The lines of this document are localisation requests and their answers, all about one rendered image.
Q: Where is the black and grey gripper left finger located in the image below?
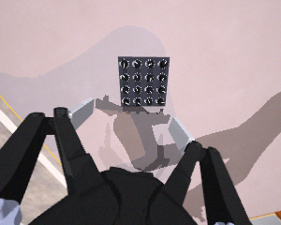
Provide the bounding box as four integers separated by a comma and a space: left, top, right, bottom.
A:
0, 97, 119, 225

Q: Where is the dark grey knob box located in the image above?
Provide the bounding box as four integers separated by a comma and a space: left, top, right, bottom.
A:
118, 56, 170, 107

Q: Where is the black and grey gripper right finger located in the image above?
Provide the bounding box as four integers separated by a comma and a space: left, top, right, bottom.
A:
145, 117, 253, 225

